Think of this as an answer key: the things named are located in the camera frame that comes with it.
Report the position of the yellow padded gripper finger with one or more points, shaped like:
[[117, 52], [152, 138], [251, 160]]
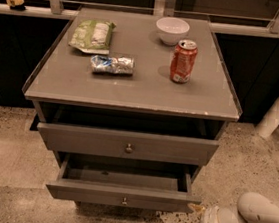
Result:
[[199, 209]]

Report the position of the grey drawer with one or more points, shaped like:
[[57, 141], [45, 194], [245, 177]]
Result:
[[128, 183], [126, 144]]

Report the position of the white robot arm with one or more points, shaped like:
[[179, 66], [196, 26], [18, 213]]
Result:
[[251, 207]]

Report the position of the grey top drawer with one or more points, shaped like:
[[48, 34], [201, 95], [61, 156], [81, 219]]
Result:
[[126, 144]]

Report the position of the grey wooden drawer cabinet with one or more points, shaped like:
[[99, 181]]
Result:
[[64, 90]]

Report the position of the orange soda can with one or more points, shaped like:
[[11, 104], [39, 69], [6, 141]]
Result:
[[183, 61]]

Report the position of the crushed blue silver can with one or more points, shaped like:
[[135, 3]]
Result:
[[112, 65]]

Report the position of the white ceramic bowl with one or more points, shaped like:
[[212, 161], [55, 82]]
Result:
[[171, 30]]

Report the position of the green chip bag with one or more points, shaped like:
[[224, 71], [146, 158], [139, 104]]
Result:
[[93, 36]]

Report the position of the small yellow black object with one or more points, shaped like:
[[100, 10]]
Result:
[[16, 4]]

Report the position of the metal window railing frame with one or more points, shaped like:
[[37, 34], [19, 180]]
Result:
[[151, 10]]

